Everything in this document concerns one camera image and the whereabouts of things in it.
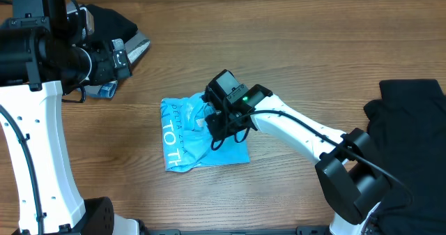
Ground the light blue printed t-shirt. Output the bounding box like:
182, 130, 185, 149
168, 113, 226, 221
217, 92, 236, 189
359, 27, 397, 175
160, 92, 250, 173

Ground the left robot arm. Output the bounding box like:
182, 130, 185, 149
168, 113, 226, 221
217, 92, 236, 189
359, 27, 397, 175
1, 0, 144, 234

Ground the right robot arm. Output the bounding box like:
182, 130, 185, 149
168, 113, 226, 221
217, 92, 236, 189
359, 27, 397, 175
203, 70, 391, 234

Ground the folded blue denim garment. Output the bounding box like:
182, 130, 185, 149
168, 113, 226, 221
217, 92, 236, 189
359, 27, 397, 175
84, 81, 118, 99

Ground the folded grey garment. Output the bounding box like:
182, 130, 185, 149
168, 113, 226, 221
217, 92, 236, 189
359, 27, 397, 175
125, 31, 151, 66

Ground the folded black garment on stack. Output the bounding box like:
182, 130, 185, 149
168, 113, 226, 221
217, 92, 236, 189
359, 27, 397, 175
86, 4, 138, 43

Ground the black garment at right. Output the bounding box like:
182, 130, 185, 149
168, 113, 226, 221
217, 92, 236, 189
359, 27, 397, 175
364, 79, 445, 234

